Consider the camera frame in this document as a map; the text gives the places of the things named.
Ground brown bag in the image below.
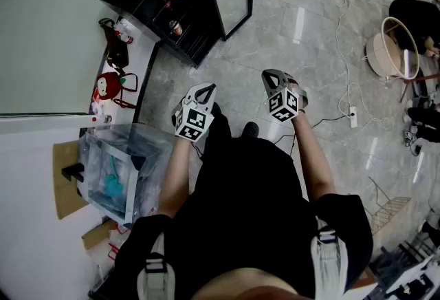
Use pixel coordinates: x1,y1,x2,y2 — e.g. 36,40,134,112
98,17,130,69

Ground flat cardboard sheet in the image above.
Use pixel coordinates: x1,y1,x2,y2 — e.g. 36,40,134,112
52,141,91,221

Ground person's right hand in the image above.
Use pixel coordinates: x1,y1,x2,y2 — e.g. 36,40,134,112
290,82,308,110

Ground metal wire rack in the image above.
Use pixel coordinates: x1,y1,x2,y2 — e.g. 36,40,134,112
363,175,413,237

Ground drink cup with red label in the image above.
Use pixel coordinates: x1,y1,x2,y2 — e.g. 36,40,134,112
168,20,184,37

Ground black bracket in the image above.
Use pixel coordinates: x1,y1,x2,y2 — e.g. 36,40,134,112
61,163,85,183

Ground white bottle with red cap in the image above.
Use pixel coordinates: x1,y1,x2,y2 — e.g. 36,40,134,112
115,25,135,45

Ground white machine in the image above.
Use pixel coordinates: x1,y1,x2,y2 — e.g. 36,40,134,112
370,239,440,300

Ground teal plastic item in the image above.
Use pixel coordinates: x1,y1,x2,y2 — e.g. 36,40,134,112
103,155,124,198

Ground person's black right shoe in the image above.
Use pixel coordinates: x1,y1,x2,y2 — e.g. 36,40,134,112
241,121,260,139

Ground white shoulder strap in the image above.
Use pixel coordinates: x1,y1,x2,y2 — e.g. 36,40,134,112
137,233,176,300
311,217,350,300

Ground person's right forearm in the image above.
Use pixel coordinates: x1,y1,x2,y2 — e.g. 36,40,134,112
291,109,336,204

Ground black floor cable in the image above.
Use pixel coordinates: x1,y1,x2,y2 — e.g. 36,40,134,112
274,114,352,156

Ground red plush bag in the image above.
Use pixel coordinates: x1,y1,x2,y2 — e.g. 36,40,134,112
93,72,139,110

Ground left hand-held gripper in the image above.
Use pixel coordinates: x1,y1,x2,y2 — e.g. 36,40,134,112
170,83,218,144

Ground person's body in black clothing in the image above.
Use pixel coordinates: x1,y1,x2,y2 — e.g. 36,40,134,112
115,111,375,300

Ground transparent plastic box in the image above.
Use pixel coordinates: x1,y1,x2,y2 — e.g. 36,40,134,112
78,122,177,226

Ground brown wooden stool legs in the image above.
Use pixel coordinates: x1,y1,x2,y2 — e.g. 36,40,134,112
399,72,440,104

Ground white floor cable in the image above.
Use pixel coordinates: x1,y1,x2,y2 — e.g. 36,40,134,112
315,0,397,169

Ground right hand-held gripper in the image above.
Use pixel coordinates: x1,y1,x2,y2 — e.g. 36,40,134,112
261,69,299,123

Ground person's left forearm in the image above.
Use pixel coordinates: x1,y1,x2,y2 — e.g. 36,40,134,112
157,135,193,219

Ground white low ledge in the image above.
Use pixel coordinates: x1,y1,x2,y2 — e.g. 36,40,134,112
88,14,162,128

